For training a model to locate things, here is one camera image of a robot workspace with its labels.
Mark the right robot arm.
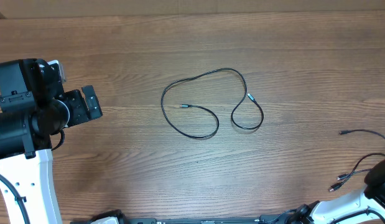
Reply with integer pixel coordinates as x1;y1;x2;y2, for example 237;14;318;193
286;160;385;224

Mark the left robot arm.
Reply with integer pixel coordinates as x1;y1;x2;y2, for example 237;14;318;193
0;58;103;223

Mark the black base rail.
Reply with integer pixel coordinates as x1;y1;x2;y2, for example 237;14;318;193
70;209;296;224

